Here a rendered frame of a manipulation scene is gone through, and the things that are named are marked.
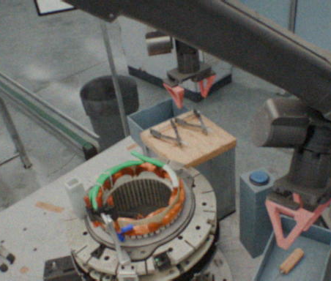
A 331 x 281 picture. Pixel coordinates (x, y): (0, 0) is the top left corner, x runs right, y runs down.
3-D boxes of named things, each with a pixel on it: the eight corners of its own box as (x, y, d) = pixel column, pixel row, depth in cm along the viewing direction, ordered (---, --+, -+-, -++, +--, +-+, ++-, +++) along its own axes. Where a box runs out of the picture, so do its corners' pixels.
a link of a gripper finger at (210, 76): (181, 99, 102) (179, 68, 96) (202, 89, 104) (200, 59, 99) (197, 107, 97) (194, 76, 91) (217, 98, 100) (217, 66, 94)
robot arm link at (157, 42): (194, 9, 79) (188, -7, 86) (141, 16, 79) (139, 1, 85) (197, 57, 87) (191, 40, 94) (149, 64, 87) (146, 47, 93)
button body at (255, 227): (253, 259, 100) (255, 192, 85) (239, 241, 106) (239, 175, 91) (274, 249, 102) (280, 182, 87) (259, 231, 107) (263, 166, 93)
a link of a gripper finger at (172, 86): (165, 106, 99) (161, 75, 94) (187, 96, 102) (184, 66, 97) (180, 116, 95) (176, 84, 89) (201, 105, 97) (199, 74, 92)
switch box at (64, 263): (50, 270, 104) (43, 257, 101) (83, 262, 105) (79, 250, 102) (47, 289, 99) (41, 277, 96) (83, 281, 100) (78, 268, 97)
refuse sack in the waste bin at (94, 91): (80, 132, 264) (67, 90, 243) (123, 110, 284) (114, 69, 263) (111, 154, 239) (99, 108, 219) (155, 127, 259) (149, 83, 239)
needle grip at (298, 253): (277, 268, 70) (295, 248, 73) (283, 275, 69) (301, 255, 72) (281, 265, 68) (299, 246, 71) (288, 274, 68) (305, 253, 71)
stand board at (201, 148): (140, 139, 106) (139, 132, 105) (194, 115, 114) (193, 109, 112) (179, 175, 92) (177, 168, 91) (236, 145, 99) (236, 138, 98)
